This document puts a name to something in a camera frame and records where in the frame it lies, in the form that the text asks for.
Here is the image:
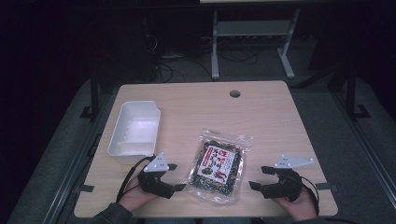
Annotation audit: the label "grey metal floor rail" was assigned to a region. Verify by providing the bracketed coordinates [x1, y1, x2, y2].
[41, 92, 118, 224]
[331, 91, 396, 200]

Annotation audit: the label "black strap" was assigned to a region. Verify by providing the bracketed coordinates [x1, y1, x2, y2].
[74, 184, 95, 193]
[315, 182, 339, 191]

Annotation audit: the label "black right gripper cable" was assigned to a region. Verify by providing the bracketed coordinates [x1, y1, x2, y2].
[299, 175, 321, 217]

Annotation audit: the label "clear packet of dried food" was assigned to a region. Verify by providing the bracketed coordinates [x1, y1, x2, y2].
[185, 129, 254, 207]

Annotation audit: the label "black metal stand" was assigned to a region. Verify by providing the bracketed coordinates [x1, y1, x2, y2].
[345, 60, 372, 121]
[79, 70, 101, 123]

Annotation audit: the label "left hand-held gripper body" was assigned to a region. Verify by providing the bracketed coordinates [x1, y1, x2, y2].
[137, 151, 177, 200]

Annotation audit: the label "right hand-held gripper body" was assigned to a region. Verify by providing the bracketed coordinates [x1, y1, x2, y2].
[261, 154, 315, 203]

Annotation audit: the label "person's right hand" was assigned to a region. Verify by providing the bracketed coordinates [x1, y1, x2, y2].
[273, 186, 319, 222]

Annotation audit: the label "black cables on floor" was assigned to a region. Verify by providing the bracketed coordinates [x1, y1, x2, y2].
[152, 34, 260, 84]

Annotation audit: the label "person's left hand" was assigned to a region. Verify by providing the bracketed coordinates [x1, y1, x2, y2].
[118, 175, 161, 214]

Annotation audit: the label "white metal stand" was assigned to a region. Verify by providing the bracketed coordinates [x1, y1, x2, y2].
[210, 8, 302, 82]

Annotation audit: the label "white plastic container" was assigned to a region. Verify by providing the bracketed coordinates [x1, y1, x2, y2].
[106, 100, 163, 165]

